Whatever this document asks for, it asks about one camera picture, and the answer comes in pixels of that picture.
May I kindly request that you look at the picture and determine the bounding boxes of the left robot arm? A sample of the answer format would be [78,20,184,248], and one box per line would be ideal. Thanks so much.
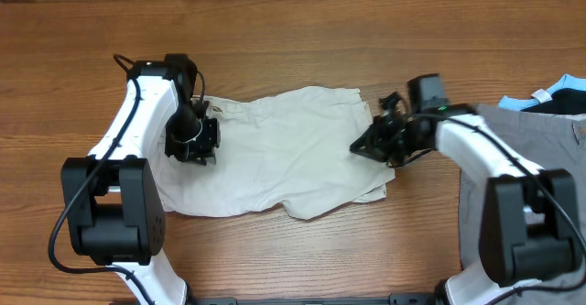
[48,53,221,304]

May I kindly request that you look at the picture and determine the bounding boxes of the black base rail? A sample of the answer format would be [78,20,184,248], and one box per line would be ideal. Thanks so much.
[187,293,437,305]

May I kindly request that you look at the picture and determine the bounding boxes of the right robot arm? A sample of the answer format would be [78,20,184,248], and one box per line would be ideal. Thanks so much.
[349,73,585,305]

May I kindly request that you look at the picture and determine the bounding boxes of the blue and black garment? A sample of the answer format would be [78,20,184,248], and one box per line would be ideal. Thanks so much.
[498,74,585,115]

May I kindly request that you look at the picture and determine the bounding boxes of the beige shorts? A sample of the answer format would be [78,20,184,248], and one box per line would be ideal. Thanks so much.
[149,86,395,220]

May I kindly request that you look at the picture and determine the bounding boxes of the grey shorts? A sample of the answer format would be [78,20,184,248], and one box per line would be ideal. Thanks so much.
[457,103,586,305]

